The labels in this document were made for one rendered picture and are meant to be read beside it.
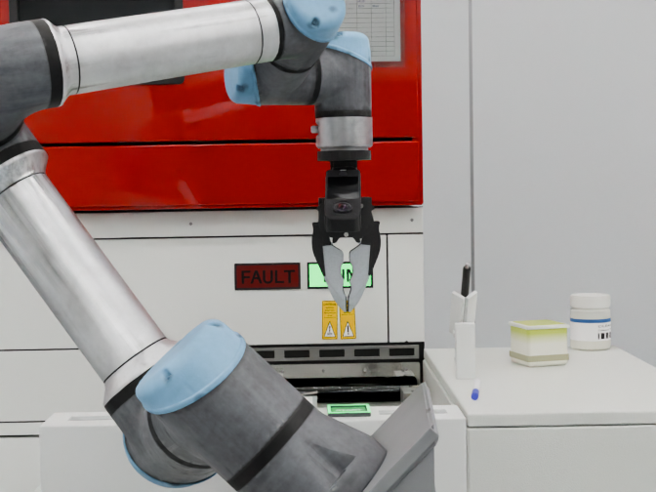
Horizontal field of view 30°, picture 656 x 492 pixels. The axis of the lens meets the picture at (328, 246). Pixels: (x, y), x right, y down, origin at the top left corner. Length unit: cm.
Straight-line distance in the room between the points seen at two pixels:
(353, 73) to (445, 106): 211
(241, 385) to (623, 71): 273
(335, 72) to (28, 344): 92
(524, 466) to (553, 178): 219
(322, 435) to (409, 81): 105
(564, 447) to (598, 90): 226
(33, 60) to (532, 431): 78
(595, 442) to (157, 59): 74
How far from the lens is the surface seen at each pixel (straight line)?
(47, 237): 138
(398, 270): 220
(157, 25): 138
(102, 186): 217
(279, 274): 219
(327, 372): 220
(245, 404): 120
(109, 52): 136
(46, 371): 226
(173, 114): 215
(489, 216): 371
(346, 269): 219
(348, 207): 153
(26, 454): 230
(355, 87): 160
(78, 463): 163
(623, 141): 379
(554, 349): 200
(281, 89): 155
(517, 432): 162
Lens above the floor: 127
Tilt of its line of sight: 3 degrees down
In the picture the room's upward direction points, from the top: 1 degrees counter-clockwise
